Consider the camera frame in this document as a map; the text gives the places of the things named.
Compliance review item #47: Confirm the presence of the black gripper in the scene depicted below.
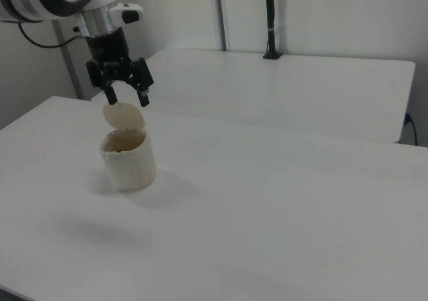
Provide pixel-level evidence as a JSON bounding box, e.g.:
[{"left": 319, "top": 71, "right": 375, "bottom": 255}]
[{"left": 84, "top": 25, "right": 155, "bottom": 108}]

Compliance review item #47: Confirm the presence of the cream trash bin with lid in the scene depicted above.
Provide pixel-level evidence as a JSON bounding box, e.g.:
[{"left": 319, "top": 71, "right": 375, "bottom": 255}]
[{"left": 99, "top": 101, "right": 157, "bottom": 191}]

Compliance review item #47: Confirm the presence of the white side table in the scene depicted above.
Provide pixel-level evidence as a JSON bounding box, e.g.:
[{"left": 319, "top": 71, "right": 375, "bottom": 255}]
[{"left": 90, "top": 47, "right": 417, "bottom": 144}]

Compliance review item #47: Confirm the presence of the grey aluminium frame post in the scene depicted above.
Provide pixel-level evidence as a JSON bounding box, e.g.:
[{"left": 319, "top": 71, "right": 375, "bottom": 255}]
[
  {"left": 212, "top": 0, "right": 231, "bottom": 52},
  {"left": 50, "top": 18, "right": 85, "bottom": 100}
]

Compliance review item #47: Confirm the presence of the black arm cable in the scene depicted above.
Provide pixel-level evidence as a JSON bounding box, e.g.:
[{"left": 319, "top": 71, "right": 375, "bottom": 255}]
[{"left": 17, "top": 22, "right": 86, "bottom": 49}]

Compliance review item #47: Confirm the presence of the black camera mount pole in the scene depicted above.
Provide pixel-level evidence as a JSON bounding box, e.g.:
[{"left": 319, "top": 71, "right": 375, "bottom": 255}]
[{"left": 261, "top": 0, "right": 282, "bottom": 60}]

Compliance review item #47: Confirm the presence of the black power cable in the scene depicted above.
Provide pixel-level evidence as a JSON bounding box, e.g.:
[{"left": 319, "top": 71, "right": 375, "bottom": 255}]
[{"left": 403, "top": 112, "right": 419, "bottom": 146}]

